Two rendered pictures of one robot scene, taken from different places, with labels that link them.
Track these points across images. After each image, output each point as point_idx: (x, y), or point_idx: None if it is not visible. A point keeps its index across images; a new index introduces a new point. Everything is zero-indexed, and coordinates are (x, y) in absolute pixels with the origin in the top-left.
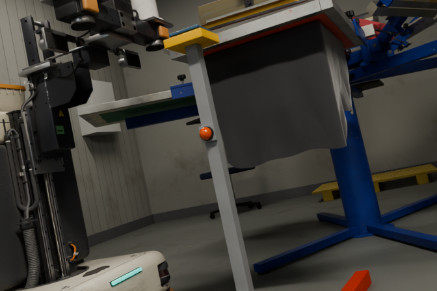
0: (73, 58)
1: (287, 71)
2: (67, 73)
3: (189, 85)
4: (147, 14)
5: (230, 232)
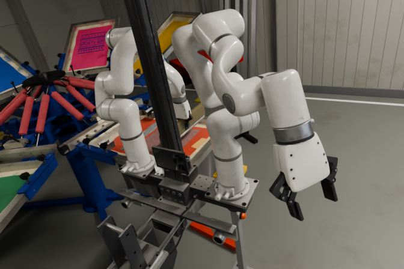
0: (177, 231)
1: (208, 158)
2: (170, 247)
3: (36, 179)
4: (149, 157)
5: (243, 249)
